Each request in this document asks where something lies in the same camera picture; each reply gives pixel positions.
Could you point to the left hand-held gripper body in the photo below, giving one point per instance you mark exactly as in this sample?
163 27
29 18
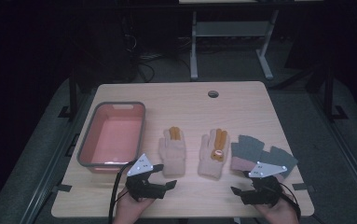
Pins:
140 166

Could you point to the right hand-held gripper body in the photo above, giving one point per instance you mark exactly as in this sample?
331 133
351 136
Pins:
264 169

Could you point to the plain beige knit glove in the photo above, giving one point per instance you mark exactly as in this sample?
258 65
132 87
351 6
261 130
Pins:
173 152

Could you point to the pink basin with grey rim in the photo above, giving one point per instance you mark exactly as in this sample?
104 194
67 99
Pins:
114 140

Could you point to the beige knit glove bear print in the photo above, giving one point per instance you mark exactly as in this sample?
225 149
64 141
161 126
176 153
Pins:
212 158

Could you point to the person's left hand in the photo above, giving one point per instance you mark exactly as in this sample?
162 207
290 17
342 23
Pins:
128 210

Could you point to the person's right hand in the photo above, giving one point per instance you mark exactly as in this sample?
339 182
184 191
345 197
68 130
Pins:
281 213

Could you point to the black tape strip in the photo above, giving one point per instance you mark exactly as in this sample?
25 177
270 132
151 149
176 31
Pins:
61 188
303 187

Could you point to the black metal stand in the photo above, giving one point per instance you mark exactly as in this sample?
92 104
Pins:
330 93
72 93

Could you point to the white metal table frame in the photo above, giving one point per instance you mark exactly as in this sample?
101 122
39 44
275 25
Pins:
229 28

